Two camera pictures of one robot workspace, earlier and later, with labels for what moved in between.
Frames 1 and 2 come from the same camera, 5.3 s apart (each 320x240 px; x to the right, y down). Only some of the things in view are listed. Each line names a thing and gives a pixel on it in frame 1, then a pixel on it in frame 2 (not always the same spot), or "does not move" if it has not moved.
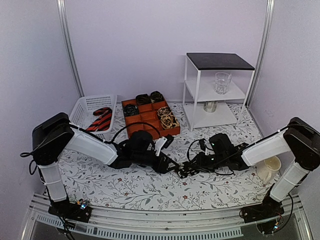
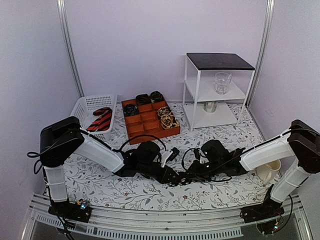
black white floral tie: [184, 170] to [176, 179]
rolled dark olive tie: [156, 96] does not move
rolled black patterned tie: [130, 109] does not move
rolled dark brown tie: [143, 99] does not move
